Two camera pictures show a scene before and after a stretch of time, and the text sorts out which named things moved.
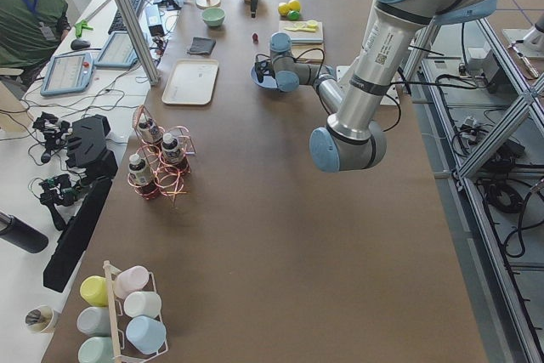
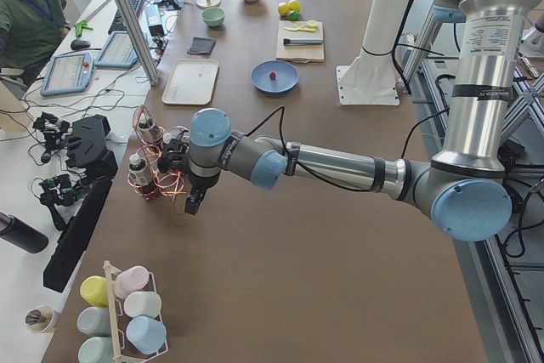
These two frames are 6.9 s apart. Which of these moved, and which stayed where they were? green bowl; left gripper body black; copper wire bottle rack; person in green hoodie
Moved: left gripper body black
Stayed: green bowl; person in green hoodie; copper wire bottle rack
